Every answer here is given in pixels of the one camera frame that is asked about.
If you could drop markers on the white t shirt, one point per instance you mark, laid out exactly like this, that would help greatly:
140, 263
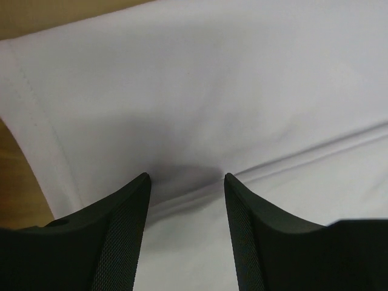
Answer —
289, 96

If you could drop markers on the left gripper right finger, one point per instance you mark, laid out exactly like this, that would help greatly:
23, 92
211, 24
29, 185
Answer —
276, 250

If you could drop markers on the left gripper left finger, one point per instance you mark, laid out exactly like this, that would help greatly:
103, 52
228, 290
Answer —
95, 248

